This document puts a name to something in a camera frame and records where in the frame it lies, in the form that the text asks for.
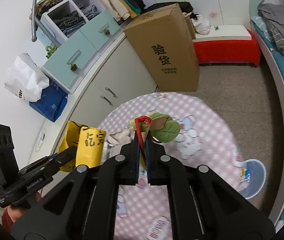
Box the beige paper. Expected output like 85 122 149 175
101 129 132 164

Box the green brown paper bag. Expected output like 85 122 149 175
128 112 180 170

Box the clear plastic trash bin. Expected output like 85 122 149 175
239 159 267 200

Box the person left hand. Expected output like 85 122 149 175
7 192 42 223

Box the blue shopping bag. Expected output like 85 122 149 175
29 80 68 122

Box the pink checkered tablecloth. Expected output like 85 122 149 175
99 92 244 239

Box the light blue drawer unit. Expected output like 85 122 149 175
44 10 120 93

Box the white curved cabinet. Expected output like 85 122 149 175
29 33 156 163

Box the grey metal pole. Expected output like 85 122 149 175
30 0 61 47

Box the tall cardboard box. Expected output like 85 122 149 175
124 3 199 92

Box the red storage bench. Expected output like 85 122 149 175
193 30 261 67

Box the white plastic bag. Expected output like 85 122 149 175
191 15 211 35

